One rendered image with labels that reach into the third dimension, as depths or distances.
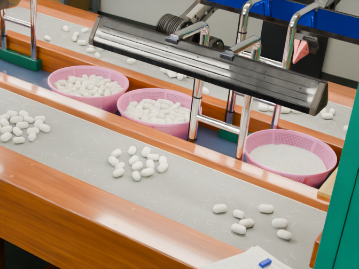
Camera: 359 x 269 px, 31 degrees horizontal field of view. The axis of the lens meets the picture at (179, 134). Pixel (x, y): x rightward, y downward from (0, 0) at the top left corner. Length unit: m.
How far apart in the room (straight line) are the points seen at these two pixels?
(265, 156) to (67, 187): 0.60
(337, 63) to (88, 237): 3.06
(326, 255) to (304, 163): 0.82
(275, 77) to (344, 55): 2.86
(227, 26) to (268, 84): 3.11
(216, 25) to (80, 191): 3.14
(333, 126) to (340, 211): 1.11
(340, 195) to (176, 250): 0.50
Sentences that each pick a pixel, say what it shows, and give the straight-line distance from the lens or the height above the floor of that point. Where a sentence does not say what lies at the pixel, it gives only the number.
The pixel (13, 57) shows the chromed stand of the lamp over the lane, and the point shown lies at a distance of 2.53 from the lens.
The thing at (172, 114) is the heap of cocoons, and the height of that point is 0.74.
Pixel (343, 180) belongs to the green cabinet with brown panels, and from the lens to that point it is 1.00.
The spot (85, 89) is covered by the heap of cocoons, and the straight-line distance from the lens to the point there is 2.19.
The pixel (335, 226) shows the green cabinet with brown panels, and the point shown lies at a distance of 1.04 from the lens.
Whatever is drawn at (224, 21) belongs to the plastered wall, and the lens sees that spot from 4.55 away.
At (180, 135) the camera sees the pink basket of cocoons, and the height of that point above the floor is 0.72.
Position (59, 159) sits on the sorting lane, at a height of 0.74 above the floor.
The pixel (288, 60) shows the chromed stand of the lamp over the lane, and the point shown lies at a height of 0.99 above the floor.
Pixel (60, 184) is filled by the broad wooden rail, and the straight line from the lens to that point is 1.60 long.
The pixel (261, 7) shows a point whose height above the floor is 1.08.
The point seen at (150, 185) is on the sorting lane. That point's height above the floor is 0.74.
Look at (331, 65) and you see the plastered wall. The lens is 4.35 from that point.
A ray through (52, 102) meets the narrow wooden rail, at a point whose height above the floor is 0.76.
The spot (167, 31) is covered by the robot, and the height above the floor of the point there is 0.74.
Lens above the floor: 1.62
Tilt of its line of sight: 27 degrees down
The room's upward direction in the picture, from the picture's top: 6 degrees clockwise
